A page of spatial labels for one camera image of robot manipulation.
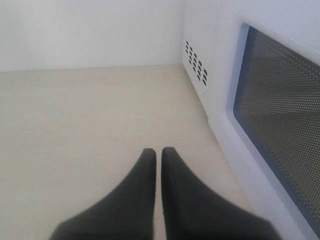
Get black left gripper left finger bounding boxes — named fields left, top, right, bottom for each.
left=50, top=148, right=157, bottom=240

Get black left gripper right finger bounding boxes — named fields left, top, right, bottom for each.
left=161, top=147, right=275, bottom=240

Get white microwave door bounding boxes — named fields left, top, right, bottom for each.
left=205, top=0, right=320, bottom=240

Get white Midea microwave oven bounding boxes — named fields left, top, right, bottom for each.
left=181, top=0, right=221, bottom=126

